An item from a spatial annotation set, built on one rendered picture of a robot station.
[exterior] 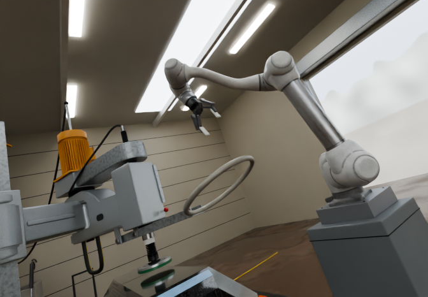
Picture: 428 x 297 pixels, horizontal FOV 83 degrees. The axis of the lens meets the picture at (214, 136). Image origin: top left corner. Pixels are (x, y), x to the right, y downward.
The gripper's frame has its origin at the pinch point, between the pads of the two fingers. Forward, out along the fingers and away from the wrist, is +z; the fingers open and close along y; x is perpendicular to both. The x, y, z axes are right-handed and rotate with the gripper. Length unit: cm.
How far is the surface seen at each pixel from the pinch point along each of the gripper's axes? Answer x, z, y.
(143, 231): 22, 11, 80
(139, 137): -275, -357, 405
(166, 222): 17, 18, 61
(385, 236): -15, 90, -17
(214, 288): 26, 63, 42
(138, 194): 20, -8, 66
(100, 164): 26, -47, 79
